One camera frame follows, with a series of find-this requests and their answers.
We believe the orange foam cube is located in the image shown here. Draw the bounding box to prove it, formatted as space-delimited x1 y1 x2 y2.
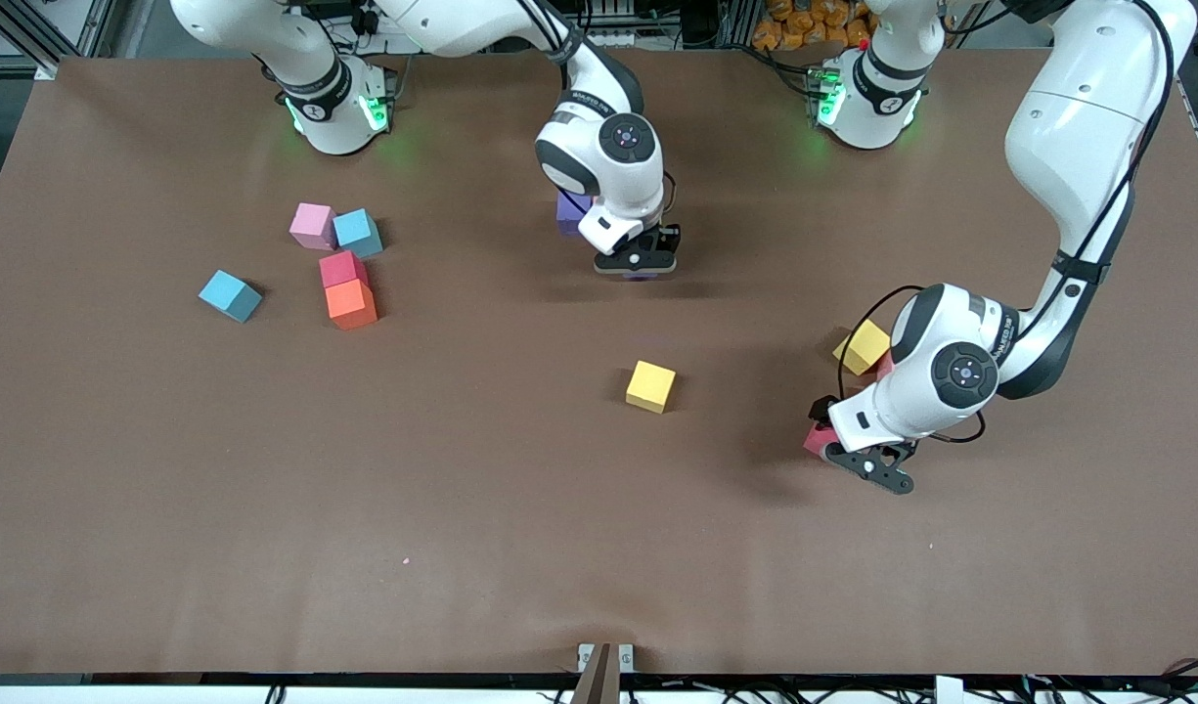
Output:
325 280 378 330

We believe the yellow foam cube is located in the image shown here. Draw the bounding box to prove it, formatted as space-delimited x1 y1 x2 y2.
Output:
625 360 677 415
832 318 894 377

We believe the white electrical unit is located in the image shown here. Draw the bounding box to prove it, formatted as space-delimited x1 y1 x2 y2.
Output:
579 0 648 50

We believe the pile of orange objects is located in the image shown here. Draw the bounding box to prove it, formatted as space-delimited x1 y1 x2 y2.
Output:
752 0 878 52

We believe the blue foam cube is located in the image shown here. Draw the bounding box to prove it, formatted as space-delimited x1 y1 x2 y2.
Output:
333 207 384 260
199 269 264 324

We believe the black camera cable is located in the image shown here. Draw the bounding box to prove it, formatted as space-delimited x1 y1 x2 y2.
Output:
809 282 988 448

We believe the silver metal bracket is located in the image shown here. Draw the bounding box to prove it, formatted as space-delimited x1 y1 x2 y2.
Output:
577 642 636 676

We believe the aluminium frame rail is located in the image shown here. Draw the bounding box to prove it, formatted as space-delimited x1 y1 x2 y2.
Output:
0 0 120 79

